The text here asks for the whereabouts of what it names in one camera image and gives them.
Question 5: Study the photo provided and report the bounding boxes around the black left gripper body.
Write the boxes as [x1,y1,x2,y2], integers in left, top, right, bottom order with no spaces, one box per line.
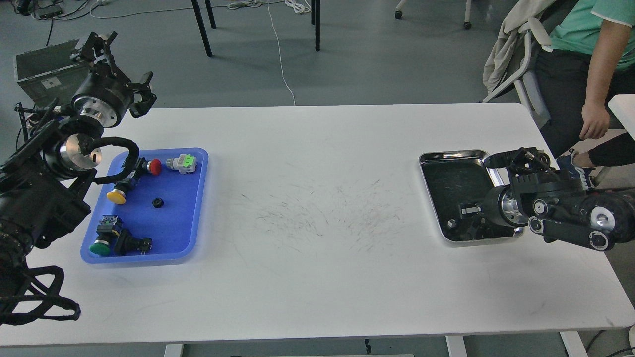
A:
[71,74,134,128]

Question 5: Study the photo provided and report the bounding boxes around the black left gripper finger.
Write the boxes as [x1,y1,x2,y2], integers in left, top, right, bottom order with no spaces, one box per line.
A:
[125,71,157,118]
[70,31,120,80]

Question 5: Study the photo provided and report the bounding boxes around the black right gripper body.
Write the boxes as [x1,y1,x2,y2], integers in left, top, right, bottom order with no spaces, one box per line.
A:
[481,186,519,227]

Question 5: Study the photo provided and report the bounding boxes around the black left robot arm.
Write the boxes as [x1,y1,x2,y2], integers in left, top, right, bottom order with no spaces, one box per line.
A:
[0,31,156,325]

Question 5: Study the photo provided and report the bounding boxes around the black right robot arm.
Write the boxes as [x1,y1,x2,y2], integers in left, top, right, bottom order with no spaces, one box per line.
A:
[458,147,635,251]

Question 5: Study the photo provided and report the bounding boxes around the person's hand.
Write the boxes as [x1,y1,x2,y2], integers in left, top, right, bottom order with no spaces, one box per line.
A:
[579,102,610,140]

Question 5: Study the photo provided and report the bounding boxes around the silver metal tray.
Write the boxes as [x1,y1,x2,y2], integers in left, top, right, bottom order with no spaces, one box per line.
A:
[419,149,524,247]

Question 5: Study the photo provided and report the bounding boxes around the grey plastic crate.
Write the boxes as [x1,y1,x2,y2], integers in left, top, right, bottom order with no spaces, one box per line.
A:
[14,39,89,107]

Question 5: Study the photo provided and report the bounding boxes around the blue plastic tray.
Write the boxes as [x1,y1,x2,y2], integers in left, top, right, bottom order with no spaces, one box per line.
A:
[81,147,209,264]

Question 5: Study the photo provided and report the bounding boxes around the white office chair with cloth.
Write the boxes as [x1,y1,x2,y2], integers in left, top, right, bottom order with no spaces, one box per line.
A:
[482,0,577,127]

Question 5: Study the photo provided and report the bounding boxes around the person in green shirt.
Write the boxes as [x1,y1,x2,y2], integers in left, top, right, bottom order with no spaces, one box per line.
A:
[535,0,635,179]

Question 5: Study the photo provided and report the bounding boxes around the black table legs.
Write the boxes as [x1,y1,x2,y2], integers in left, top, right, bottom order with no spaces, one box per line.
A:
[191,0,320,58]

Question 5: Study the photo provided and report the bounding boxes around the red push button switch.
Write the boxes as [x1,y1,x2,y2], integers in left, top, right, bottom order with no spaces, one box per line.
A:
[134,157,162,176]

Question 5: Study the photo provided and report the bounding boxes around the green grey switch part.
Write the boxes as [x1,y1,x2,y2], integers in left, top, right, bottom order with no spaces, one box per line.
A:
[165,154,197,174]

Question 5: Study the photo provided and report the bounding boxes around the yellow push button switch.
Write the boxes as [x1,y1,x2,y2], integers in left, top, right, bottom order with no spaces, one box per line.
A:
[105,170,140,205]

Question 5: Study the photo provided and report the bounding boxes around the green push button switch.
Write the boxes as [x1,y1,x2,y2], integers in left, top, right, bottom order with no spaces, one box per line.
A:
[89,215,123,257]

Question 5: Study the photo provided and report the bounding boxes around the white cable on floor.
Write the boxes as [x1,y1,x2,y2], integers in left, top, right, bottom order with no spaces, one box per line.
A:
[227,0,311,106]

